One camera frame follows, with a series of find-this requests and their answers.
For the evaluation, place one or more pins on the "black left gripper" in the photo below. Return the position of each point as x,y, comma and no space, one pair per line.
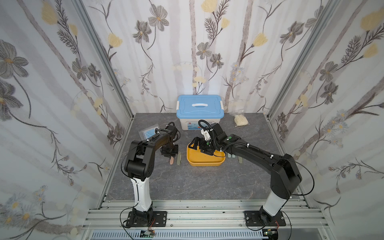
176,152

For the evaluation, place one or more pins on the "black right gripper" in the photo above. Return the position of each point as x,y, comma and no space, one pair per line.
203,145

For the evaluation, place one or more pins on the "yellow plastic storage tray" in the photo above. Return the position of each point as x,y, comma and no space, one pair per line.
198,159

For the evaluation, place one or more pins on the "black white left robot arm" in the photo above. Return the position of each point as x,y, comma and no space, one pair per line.
139,164

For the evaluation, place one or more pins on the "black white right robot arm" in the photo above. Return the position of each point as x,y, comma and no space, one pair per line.
284,171

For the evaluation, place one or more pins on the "blue lidded white storage box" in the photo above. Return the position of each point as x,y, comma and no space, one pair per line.
192,108

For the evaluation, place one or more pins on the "packaged blue face masks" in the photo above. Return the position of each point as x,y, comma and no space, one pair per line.
148,132

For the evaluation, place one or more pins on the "clear bag of beige items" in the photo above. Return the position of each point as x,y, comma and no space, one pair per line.
239,116

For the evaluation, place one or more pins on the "small green circuit board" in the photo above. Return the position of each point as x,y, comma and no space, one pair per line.
147,234

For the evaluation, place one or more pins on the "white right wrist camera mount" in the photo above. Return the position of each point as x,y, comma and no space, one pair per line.
206,135

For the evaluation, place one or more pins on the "aluminium rail frame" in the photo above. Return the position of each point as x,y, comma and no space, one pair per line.
302,222

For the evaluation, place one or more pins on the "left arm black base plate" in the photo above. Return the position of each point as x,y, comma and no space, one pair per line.
146,219

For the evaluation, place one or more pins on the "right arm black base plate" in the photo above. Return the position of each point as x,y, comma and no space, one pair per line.
257,219

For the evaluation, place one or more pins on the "white slotted cable duct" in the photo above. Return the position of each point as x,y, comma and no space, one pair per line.
178,235

